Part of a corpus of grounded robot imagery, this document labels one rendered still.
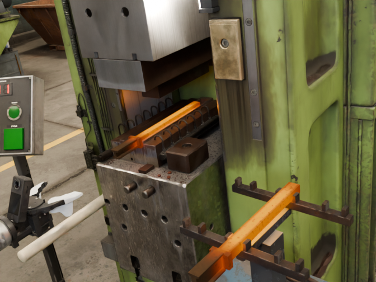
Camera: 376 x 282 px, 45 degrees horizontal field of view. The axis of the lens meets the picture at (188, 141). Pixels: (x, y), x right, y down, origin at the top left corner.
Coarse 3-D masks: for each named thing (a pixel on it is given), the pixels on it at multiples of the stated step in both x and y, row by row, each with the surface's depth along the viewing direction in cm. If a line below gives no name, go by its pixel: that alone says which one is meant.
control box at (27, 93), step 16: (0, 80) 165; (16, 80) 163; (32, 80) 162; (0, 96) 164; (16, 96) 163; (32, 96) 161; (0, 112) 163; (32, 112) 161; (0, 128) 163; (32, 128) 161; (0, 144) 162; (32, 144) 160
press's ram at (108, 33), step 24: (72, 0) 139; (96, 0) 133; (120, 0) 128; (144, 0) 123; (168, 0) 131; (192, 0) 141; (96, 24) 137; (120, 24) 131; (144, 24) 126; (168, 24) 133; (192, 24) 142; (96, 48) 141; (120, 48) 135; (144, 48) 130; (168, 48) 134
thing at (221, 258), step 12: (288, 192) 109; (276, 204) 105; (252, 216) 102; (264, 216) 101; (240, 228) 98; (252, 228) 98; (228, 240) 95; (240, 240) 95; (216, 252) 90; (228, 252) 91; (204, 264) 88; (216, 264) 90; (228, 264) 90; (192, 276) 86; (204, 276) 87; (216, 276) 90
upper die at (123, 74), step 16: (192, 48) 153; (208, 48) 160; (96, 64) 144; (112, 64) 140; (128, 64) 136; (144, 64) 134; (160, 64) 140; (176, 64) 147; (192, 64) 154; (112, 80) 143; (128, 80) 139; (144, 80) 135; (160, 80) 141
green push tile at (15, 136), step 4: (12, 128) 161; (16, 128) 161; (20, 128) 160; (4, 132) 161; (8, 132) 161; (12, 132) 161; (16, 132) 160; (20, 132) 160; (4, 136) 161; (8, 136) 161; (12, 136) 161; (16, 136) 160; (20, 136) 160; (4, 140) 161; (8, 140) 161; (12, 140) 161; (16, 140) 160; (20, 140) 160; (4, 144) 161; (8, 144) 161; (12, 144) 160; (16, 144) 160; (20, 144) 160; (4, 148) 161; (8, 148) 161; (12, 148) 160; (16, 148) 160; (20, 148) 160
